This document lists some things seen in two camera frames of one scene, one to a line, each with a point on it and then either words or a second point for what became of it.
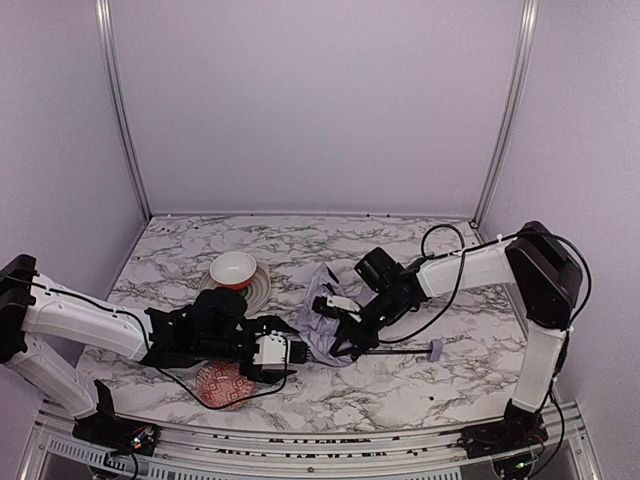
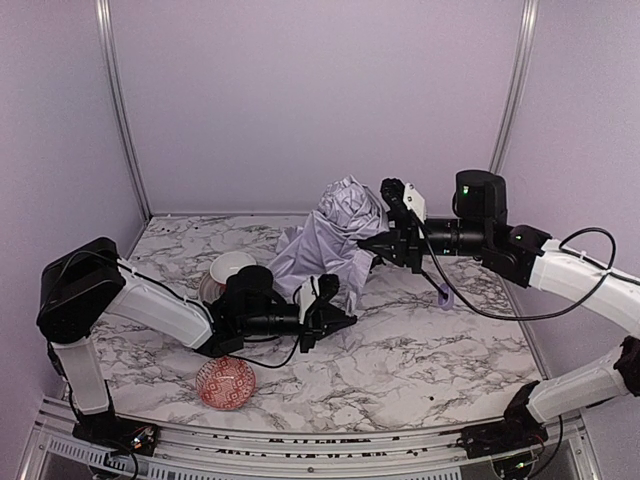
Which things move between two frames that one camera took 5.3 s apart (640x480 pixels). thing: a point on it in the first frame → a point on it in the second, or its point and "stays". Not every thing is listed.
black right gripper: (358, 331) → (409, 245)
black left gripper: (270, 329) → (308, 329)
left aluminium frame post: (119, 104) stays
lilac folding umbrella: (316, 332) → (330, 241)
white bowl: (233, 268) stays
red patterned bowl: (222, 385) stays
